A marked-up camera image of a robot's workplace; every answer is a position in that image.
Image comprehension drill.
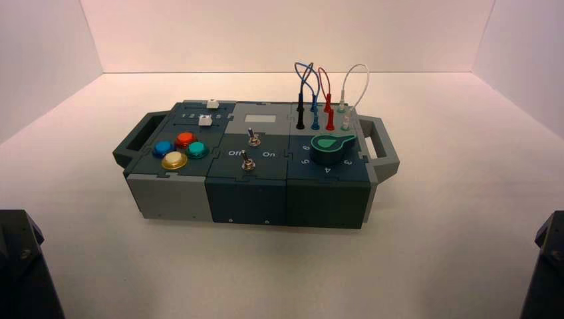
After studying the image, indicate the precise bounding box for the grey and blue task box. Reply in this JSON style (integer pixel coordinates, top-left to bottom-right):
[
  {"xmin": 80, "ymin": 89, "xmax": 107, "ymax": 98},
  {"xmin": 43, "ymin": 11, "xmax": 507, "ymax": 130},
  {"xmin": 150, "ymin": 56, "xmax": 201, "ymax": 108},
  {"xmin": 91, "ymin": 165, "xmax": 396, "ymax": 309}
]
[{"xmin": 112, "ymin": 99, "xmax": 400, "ymax": 230}]

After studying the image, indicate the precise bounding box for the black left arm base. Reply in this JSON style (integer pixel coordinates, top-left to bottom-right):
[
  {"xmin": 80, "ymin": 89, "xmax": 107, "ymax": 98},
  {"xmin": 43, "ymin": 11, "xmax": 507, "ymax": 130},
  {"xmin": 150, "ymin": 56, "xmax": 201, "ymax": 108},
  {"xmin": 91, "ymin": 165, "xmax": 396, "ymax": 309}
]
[{"xmin": 0, "ymin": 209, "xmax": 66, "ymax": 319}]

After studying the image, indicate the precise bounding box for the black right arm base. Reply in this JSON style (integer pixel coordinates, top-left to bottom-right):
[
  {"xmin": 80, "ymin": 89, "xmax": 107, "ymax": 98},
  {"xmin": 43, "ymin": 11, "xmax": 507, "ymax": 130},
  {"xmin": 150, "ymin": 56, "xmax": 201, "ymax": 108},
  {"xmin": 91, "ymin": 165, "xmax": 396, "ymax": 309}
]
[{"xmin": 519, "ymin": 211, "xmax": 564, "ymax": 319}]

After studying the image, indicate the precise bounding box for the green rotary knob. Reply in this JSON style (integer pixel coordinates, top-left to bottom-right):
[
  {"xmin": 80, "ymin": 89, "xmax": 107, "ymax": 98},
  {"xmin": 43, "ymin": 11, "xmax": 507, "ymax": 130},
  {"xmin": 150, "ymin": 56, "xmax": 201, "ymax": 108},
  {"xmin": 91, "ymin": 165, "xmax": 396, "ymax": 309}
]
[{"xmin": 310, "ymin": 134, "xmax": 358, "ymax": 167}]

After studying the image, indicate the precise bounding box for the teal push button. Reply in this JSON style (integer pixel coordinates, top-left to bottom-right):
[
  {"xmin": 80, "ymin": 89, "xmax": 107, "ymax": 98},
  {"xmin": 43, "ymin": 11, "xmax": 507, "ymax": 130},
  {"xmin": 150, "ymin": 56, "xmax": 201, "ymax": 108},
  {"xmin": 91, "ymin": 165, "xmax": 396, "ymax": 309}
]
[{"xmin": 185, "ymin": 141, "xmax": 210, "ymax": 160}]

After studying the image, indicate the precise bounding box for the orange push button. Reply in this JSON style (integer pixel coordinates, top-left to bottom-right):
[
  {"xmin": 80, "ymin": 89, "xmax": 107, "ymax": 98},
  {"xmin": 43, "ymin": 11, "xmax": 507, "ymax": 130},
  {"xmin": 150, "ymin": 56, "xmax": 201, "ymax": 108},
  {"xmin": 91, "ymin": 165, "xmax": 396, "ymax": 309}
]
[{"xmin": 174, "ymin": 131, "xmax": 198, "ymax": 150}]

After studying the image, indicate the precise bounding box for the yellow push button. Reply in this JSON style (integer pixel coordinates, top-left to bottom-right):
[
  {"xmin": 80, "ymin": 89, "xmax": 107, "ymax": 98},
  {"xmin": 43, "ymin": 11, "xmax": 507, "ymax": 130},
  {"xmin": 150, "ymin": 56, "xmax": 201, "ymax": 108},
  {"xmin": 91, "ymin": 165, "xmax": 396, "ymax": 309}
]
[{"xmin": 161, "ymin": 151, "xmax": 189, "ymax": 171}]

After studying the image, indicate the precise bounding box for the blue push button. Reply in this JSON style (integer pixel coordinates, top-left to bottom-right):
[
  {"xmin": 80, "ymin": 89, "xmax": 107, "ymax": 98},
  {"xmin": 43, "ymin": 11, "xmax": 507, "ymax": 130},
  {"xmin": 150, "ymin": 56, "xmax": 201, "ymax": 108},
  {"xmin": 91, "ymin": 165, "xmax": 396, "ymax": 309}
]
[{"xmin": 152, "ymin": 140, "xmax": 176, "ymax": 159}]

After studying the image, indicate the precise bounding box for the red plug jumper cable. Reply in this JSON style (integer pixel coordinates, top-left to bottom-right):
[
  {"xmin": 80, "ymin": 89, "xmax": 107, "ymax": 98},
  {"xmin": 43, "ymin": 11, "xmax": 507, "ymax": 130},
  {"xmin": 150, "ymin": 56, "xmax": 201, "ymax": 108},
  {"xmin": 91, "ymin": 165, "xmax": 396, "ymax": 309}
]
[{"xmin": 317, "ymin": 66, "xmax": 336, "ymax": 132}]

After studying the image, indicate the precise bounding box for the white jumper cable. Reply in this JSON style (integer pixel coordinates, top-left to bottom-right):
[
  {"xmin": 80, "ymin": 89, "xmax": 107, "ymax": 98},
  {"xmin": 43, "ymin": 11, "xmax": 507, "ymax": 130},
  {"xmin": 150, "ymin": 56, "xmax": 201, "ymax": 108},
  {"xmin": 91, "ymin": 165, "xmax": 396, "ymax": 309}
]
[{"xmin": 337, "ymin": 63, "xmax": 370, "ymax": 132}]

